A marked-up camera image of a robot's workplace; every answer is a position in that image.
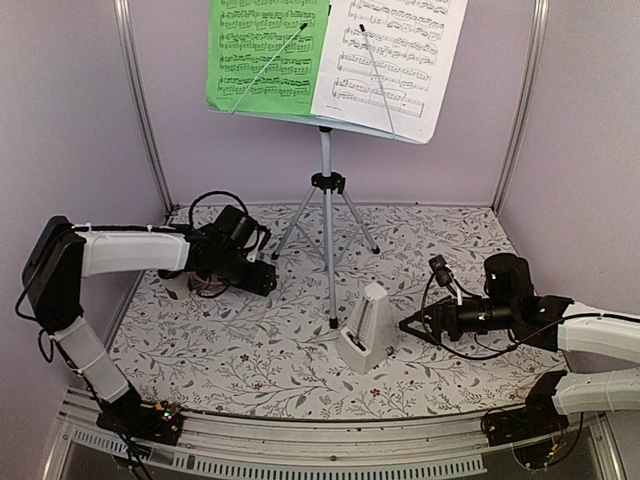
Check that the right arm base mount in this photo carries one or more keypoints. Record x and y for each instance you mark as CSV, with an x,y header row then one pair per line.
x,y
533,419

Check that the left aluminium frame post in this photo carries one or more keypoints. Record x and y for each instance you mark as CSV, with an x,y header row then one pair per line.
x,y
124,24

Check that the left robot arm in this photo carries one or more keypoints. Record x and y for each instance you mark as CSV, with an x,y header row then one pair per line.
x,y
75,269

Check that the pink plate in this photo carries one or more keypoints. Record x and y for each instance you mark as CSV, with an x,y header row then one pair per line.
x,y
209,290

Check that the aluminium front rail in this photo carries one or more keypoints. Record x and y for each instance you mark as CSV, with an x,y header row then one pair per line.
x,y
218,446

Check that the floral table mat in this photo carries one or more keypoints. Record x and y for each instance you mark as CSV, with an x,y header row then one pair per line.
x,y
275,356

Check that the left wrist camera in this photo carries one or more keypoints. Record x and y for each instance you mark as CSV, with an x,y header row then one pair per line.
x,y
263,235

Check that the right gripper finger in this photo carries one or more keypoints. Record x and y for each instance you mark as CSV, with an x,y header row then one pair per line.
x,y
445,303
414,326

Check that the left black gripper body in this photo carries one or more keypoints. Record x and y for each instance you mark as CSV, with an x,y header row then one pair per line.
x,y
259,283

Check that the aluminium frame post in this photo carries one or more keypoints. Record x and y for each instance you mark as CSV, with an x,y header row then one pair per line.
x,y
124,24
534,52

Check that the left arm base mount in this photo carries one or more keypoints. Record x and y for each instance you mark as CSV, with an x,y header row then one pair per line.
x,y
141,422

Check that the white paper cup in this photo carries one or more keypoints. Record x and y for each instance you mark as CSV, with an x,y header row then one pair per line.
x,y
175,283

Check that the green sheet music page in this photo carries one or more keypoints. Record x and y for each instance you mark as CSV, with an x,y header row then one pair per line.
x,y
264,55

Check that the white metronome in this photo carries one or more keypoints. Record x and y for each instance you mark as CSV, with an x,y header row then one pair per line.
x,y
369,336

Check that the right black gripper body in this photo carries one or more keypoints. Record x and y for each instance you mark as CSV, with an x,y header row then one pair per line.
x,y
456,327

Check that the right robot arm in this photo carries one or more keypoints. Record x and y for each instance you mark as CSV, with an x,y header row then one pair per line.
x,y
551,323

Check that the right aluminium frame post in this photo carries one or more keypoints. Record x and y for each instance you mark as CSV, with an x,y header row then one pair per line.
x,y
534,52

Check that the white sheet music page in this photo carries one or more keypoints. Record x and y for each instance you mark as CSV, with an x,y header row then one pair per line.
x,y
385,65

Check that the white perforated music stand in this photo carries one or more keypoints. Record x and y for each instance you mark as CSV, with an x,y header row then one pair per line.
x,y
327,182

